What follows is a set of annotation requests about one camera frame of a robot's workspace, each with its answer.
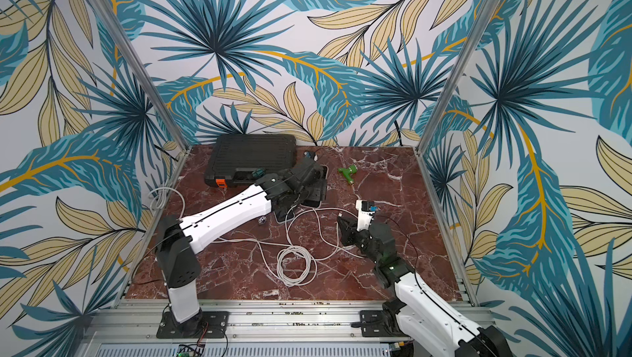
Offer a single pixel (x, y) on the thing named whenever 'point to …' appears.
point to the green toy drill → (347, 173)
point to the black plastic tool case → (238, 159)
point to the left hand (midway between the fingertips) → (316, 187)
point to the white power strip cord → (178, 192)
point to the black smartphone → (318, 188)
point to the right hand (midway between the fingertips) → (326, 226)
